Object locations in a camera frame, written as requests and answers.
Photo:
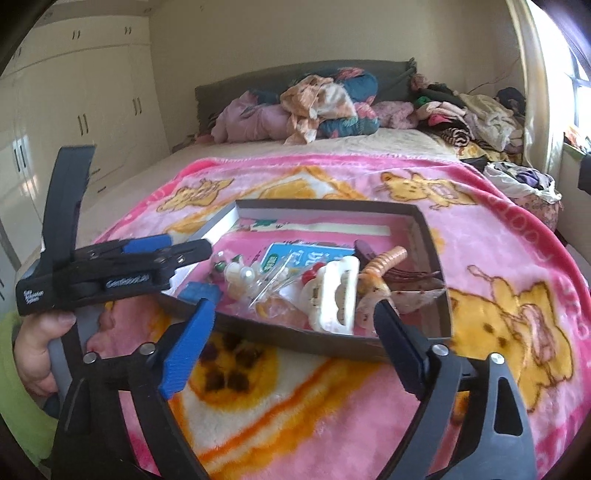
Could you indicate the pink plush garment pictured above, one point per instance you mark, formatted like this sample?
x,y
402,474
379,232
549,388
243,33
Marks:
x,y
392,113

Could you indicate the black jacket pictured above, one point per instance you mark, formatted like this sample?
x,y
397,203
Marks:
x,y
585,170

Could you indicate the white pearl hair clip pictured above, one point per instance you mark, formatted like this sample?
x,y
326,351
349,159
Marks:
x,y
240,281

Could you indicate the person's left hand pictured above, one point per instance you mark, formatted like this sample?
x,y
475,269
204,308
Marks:
x,y
37,350

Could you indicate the floral bag with clothes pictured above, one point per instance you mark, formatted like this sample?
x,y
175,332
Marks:
x,y
540,207

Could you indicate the cream curtain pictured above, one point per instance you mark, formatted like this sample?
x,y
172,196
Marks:
x,y
545,69

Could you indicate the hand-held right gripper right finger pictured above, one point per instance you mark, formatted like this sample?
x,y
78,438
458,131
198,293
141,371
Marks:
x,y
399,350

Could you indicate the pink quilt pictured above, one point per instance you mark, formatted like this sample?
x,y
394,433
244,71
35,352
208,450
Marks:
x,y
249,120

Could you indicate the orange hair accessory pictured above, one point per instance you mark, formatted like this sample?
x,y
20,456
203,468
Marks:
x,y
281,307

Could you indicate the bed with beige sheet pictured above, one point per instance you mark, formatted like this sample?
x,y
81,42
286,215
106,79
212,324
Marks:
x,y
277,147

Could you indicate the orange spiral hair clip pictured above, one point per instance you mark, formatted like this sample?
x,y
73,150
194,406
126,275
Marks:
x,y
388,258

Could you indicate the orange green cloth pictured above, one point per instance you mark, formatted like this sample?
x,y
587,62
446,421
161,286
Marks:
x,y
577,138

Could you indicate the window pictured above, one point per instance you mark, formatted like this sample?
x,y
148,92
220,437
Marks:
x,y
582,92

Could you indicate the clear plastic bag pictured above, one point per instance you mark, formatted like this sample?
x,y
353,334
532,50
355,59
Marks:
x,y
286,277

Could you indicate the blue card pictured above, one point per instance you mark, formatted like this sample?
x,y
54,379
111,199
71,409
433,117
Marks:
x,y
277,256

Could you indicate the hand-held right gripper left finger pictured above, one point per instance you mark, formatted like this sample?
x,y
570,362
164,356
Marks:
x,y
189,350

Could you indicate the white claw clip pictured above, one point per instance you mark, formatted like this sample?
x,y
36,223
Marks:
x,y
334,295

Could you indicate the pink printed blanket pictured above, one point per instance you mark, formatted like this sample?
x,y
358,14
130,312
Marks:
x,y
323,415

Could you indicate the peach floral cloth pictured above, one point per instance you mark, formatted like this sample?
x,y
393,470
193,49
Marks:
x,y
323,101

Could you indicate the dark flat bag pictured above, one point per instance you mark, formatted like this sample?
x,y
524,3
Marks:
x,y
475,164

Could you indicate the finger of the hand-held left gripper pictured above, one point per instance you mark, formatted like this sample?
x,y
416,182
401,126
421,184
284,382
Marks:
x,y
143,243
184,256

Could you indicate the grey cardboard box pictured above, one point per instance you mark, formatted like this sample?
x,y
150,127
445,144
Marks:
x,y
286,334

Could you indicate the cream wardrobe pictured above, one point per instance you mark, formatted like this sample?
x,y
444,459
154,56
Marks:
x,y
69,92

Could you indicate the teal floral quilt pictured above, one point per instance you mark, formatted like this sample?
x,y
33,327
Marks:
x,y
358,83

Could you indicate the pile of clothes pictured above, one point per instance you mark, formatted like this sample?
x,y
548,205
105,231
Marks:
x,y
480,115

